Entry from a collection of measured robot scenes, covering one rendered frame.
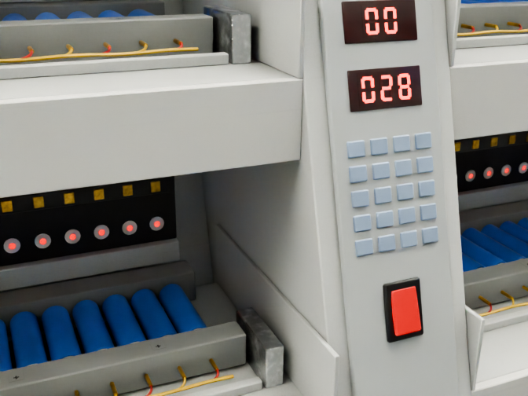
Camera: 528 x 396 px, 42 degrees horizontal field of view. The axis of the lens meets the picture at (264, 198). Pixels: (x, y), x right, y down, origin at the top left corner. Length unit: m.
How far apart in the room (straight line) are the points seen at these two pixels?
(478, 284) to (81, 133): 0.31
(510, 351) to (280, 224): 0.18
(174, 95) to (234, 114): 0.03
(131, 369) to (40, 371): 0.05
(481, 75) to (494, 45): 0.07
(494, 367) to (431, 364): 0.07
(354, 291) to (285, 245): 0.06
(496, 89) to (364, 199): 0.12
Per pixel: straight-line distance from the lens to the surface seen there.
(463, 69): 0.42
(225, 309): 0.51
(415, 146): 0.40
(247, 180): 0.46
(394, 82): 0.39
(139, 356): 0.43
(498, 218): 0.65
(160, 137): 0.35
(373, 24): 0.39
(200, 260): 0.56
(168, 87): 0.35
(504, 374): 0.48
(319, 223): 0.37
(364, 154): 0.38
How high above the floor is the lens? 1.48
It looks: 7 degrees down
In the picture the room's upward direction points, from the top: 6 degrees counter-clockwise
